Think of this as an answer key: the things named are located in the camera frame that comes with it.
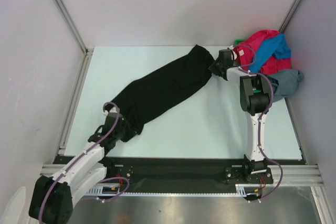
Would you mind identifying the black t shirt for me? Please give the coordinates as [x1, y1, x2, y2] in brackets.
[111, 45, 214, 134]

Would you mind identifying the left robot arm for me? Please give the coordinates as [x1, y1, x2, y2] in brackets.
[28, 112, 137, 223]

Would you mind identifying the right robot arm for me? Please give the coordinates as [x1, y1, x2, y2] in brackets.
[209, 48, 273, 183]

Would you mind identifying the pink t shirt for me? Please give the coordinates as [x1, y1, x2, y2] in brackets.
[233, 29, 291, 75]

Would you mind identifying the green plastic bin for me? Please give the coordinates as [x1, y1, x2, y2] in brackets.
[234, 39, 245, 46]

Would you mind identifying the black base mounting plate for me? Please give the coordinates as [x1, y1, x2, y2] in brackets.
[106, 157, 303, 192]

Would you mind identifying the blue t shirt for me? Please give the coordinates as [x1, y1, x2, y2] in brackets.
[248, 34, 291, 75]

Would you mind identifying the grey t shirt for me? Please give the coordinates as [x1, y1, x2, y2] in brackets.
[268, 69, 304, 102]

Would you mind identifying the right aluminium corner post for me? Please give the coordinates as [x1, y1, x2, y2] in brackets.
[278, 0, 320, 35]

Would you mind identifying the aluminium corner post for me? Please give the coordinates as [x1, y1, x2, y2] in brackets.
[278, 0, 320, 35]
[38, 0, 89, 54]

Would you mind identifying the white slotted cable duct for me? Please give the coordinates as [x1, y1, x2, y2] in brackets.
[84, 185, 262, 199]

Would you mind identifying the aluminium frame rail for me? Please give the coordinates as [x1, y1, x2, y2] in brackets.
[40, 164, 324, 187]

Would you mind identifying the left aluminium corner post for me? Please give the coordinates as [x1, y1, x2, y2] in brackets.
[38, 0, 89, 54]

